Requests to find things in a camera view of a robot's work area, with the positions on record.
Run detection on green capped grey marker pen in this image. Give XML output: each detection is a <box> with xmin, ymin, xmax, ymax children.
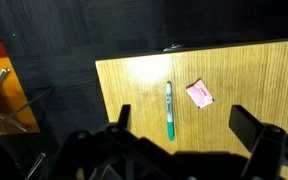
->
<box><xmin>165</xmin><ymin>80</ymin><xmax>176</xmax><ymax>142</ymax></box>

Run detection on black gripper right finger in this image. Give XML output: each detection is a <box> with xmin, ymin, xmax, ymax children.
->
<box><xmin>228</xmin><ymin>104</ymin><xmax>288</xmax><ymax>180</ymax></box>

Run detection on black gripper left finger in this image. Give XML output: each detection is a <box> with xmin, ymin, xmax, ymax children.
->
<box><xmin>103</xmin><ymin>104</ymin><xmax>142</xmax><ymax>148</ymax></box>

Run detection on pink paper packet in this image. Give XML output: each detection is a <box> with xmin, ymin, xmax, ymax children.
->
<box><xmin>185</xmin><ymin>78</ymin><xmax>216</xmax><ymax>110</ymax></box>

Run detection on thin chrome wire frame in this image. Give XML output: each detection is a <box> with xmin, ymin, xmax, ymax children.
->
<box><xmin>0</xmin><ymin>86</ymin><xmax>55</xmax><ymax>135</ymax></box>

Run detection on orange board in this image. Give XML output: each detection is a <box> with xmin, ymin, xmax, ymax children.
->
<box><xmin>0</xmin><ymin>56</ymin><xmax>41</xmax><ymax>136</ymax></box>

